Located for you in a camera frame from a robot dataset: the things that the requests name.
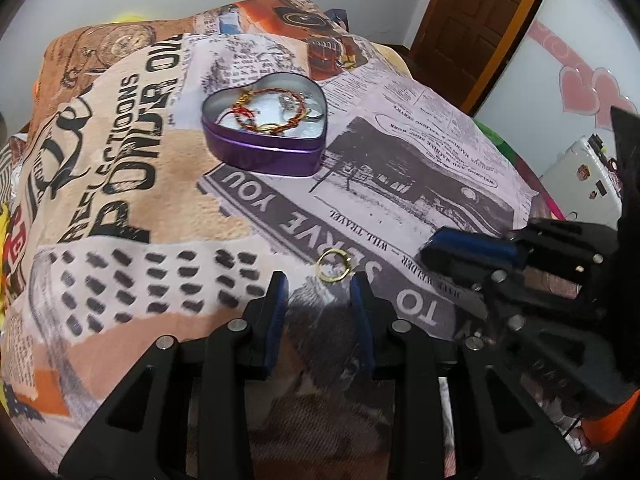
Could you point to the large pink heart stickers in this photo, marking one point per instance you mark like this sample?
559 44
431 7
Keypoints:
580 90

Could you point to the dark blue bag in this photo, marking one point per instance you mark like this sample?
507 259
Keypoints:
339 17

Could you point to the brown wooden door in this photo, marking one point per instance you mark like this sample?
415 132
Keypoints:
470 25

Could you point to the yellow cushion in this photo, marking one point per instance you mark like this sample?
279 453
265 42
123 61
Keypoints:
127 17

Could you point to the purple heart-shaped tin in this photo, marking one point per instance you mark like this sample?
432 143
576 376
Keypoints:
260 152

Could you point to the white sliding wardrobe door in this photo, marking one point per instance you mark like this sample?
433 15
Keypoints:
585 20

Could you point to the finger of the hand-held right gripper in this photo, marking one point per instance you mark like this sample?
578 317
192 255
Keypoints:
475 246
450 267

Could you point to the newspaper print blanket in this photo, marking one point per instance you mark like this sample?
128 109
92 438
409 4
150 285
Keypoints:
150 185

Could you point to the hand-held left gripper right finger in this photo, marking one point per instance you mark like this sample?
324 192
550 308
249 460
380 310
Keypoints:
362 320

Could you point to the white suitcase with stickers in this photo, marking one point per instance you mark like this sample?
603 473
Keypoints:
575 180

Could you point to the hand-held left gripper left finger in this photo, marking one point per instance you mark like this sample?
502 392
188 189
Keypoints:
275 320

